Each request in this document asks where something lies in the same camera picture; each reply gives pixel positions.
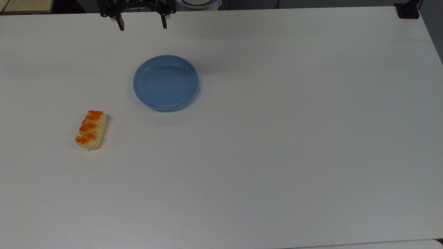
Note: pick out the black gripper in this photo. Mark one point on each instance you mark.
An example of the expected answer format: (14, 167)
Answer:
(136, 3)

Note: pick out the bread roll with orange glaze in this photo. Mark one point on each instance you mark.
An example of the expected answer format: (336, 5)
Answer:
(91, 130)

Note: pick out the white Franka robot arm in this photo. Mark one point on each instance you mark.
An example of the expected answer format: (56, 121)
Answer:
(199, 2)

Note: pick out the blue round plate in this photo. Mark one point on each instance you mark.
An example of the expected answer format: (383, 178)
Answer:
(165, 83)

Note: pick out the light wooden board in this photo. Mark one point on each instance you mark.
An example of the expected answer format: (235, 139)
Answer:
(27, 5)

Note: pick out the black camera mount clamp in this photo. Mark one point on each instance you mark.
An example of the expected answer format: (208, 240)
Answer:
(407, 10)

